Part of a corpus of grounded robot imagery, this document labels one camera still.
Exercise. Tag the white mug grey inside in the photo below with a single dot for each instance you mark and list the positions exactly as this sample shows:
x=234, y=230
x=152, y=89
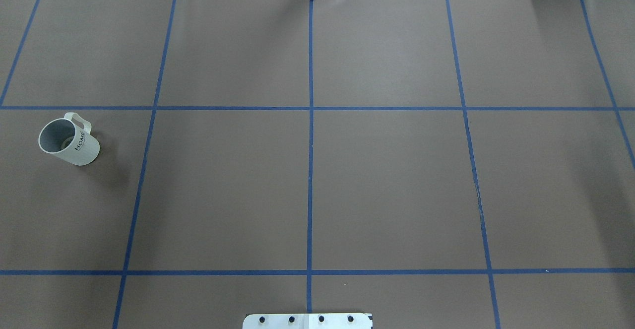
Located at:
x=69, y=138

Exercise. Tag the white metal base plate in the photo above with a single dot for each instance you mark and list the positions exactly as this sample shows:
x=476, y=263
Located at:
x=309, y=321

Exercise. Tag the brown table mat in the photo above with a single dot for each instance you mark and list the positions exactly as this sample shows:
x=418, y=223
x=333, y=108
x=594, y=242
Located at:
x=442, y=164

